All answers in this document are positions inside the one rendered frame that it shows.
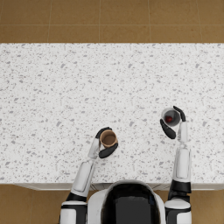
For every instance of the brown cup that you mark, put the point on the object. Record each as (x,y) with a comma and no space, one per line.
(108,138)

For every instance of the grey cup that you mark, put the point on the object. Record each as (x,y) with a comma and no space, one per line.
(171,116)

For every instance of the red berry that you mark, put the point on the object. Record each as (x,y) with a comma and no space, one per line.
(169,118)

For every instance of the robot body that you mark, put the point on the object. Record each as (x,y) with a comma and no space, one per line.
(129,204)

